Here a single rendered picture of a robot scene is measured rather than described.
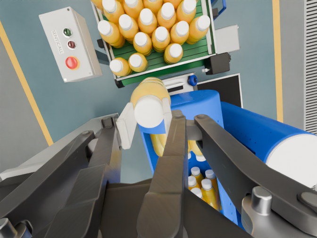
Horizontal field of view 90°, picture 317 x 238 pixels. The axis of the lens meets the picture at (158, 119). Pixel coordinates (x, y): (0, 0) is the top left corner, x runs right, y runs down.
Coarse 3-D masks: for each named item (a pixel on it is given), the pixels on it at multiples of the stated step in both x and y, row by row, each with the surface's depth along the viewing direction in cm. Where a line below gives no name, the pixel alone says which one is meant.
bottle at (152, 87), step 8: (144, 80) 30; (152, 80) 28; (160, 80) 34; (136, 88) 24; (144, 88) 23; (152, 88) 23; (160, 88) 24; (136, 96) 23; (144, 96) 21; (152, 96) 21; (160, 96) 22; (168, 96) 24
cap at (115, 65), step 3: (114, 60) 52; (117, 60) 52; (111, 63) 52; (114, 63) 52; (117, 63) 52; (120, 63) 52; (111, 66) 52; (114, 66) 52; (117, 66) 52; (120, 66) 52; (111, 69) 53; (114, 69) 53; (117, 69) 53; (120, 69) 53
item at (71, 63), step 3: (69, 57) 49; (72, 57) 49; (66, 60) 49; (69, 60) 49; (72, 60) 49; (75, 60) 49; (66, 63) 49; (69, 63) 49; (72, 63) 49; (75, 63) 49; (69, 66) 49; (72, 66) 49; (75, 66) 49
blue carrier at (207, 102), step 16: (176, 96) 60; (192, 96) 51; (208, 96) 45; (192, 112) 41; (208, 112) 43; (144, 128) 48; (160, 128) 44; (144, 144) 55; (192, 160) 75; (224, 192) 50; (224, 208) 51
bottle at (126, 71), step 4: (120, 60) 55; (124, 60) 56; (124, 64) 55; (128, 64) 59; (124, 68) 56; (128, 68) 58; (116, 72) 55; (120, 72) 56; (124, 72) 57; (128, 72) 62
